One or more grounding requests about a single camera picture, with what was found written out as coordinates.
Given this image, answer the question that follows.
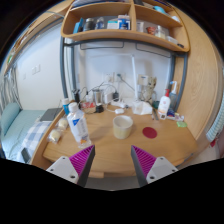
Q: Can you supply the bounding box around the black electric shaver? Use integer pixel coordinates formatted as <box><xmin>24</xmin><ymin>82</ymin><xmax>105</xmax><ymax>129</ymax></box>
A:
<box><xmin>73</xmin><ymin>89</ymin><xmax>81</xmax><ymax>104</ymax></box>

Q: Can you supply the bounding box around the silver metal cup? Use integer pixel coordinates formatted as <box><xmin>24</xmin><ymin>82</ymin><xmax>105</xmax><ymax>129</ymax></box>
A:
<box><xmin>92</xmin><ymin>88</ymin><xmax>103</xmax><ymax>105</ymax></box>

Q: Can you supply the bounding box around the blue tube white cap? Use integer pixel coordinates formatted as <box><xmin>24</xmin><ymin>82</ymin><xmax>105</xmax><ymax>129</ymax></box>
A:
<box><xmin>61</xmin><ymin>97</ymin><xmax>71</xmax><ymax>116</ymax></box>

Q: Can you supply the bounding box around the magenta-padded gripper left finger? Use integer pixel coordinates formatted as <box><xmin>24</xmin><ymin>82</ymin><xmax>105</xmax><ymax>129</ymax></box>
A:
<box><xmin>45</xmin><ymin>144</ymin><xmax>96</xmax><ymax>188</ymax></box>

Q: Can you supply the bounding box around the teal bed mattress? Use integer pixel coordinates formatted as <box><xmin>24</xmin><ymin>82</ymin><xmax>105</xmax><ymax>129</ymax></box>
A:
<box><xmin>0</xmin><ymin>109</ymin><xmax>46</xmax><ymax>161</ymax></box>

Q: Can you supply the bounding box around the wrapped bread bun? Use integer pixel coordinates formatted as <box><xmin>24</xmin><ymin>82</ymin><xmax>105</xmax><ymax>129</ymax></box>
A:
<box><xmin>47</xmin><ymin>128</ymin><xmax>63</xmax><ymax>144</ymax></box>
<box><xmin>57</xmin><ymin>117</ymin><xmax>69</xmax><ymax>130</ymax></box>

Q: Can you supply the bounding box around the teal pillow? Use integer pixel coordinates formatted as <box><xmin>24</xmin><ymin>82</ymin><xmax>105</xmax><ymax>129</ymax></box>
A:
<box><xmin>0</xmin><ymin>102</ymin><xmax>22</xmax><ymax>138</ymax></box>

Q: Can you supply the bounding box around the wooden shelf unit with items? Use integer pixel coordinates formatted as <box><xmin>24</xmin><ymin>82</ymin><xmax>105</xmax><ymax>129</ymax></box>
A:
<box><xmin>60</xmin><ymin>0</ymin><xmax>191</xmax><ymax>53</ymax></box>

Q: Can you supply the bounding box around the striped towel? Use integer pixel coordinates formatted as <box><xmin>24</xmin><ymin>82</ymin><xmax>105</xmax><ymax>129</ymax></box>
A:
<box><xmin>205</xmin><ymin>99</ymin><xmax>224</xmax><ymax>143</ymax></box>

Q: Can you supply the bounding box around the clear water bottle blue label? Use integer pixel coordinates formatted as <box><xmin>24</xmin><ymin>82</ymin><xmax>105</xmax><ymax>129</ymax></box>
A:
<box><xmin>66</xmin><ymin>102</ymin><xmax>93</xmax><ymax>149</ymax></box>

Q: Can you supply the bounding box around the wooden robot figure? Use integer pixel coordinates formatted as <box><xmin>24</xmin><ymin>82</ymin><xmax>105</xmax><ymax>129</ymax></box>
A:
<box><xmin>143</xmin><ymin>75</ymin><xmax>158</xmax><ymax>103</ymax></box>

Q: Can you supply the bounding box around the dark grey laptop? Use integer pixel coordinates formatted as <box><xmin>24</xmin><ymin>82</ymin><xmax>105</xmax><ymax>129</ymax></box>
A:
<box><xmin>39</xmin><ymin>107</ymin><xmax>64</xmax><ymax>122</ymax></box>

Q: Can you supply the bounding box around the flat round red coaster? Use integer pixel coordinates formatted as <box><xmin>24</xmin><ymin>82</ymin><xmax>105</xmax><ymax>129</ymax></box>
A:
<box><xmin>142</xmin><ymin>126</ymin><xmax>158</xmax><ymax>140</ymax></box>

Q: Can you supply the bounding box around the blue white plaid blanket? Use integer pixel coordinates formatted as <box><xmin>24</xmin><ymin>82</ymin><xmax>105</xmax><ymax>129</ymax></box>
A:
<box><xmin>21</xmin><ymin>120</ymin><xmax>53</xmax><ymax>156</ymax></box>

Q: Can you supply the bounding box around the pale yellow mug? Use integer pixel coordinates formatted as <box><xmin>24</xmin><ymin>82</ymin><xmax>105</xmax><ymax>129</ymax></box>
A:
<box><xmin>112</xmin><ymin>115</ymin><xmax>134</xmax><ymax>140</ymax></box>

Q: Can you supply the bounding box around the white cream tube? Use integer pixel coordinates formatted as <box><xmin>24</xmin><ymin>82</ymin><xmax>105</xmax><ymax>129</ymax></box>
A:
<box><xmin>168</xmin><ymin>113</ymin><xmax>185</xmax><ymax>122</ymax></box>

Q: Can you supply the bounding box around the white lotion bottle red pump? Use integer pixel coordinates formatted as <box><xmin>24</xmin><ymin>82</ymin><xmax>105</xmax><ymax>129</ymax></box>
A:
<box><xmin>157</xmin><ymin>88</ymin><xmax>172</xmax><ymax>118</ymax></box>

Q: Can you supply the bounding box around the white desk lamp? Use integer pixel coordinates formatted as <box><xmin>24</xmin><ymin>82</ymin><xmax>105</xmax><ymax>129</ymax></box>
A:
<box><xmin>96</xmin><ymin>52</ymin><xmax>139</xmax><ymax>104</ymax></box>

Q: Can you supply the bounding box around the grey metal desk frame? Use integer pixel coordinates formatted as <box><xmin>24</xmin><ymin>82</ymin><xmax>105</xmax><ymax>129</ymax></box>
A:
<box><xmin>59</xmin><ymin>36</ymin><xmax>188</xmax><ymax>113</ymax></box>

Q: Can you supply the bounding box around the black charger block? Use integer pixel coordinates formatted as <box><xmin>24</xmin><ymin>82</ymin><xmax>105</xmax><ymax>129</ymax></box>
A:
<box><xmin>95</xmin><ymin>103</ymin><xmax>105</xmax><ymax>114</ymax></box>

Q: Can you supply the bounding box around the white power strip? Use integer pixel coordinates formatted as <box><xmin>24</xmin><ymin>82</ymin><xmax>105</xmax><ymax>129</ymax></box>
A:
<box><xmin>110</xmin><ymin>99</ymin><xmax>129</xmax><ymax>109</ymax></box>

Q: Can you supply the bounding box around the white power adapter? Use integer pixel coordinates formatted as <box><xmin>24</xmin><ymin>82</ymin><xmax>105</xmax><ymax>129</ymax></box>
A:
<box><xmin>102</xmin><ymin>91</ymin><xmax>114</xmax><ymax>104</ymax></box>

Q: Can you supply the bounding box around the white tissue pack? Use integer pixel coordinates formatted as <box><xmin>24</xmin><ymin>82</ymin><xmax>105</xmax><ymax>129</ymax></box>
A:
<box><xmin>131</xmin><ymin>100</ymin><xmax>154</xmax><ymax>116</ymax></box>

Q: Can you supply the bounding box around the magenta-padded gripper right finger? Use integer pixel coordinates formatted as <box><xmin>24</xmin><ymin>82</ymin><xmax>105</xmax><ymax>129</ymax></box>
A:
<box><xmin>130</xmin><ymin>144</ymin><xmax>179</xmax><ymax>188</ymax></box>

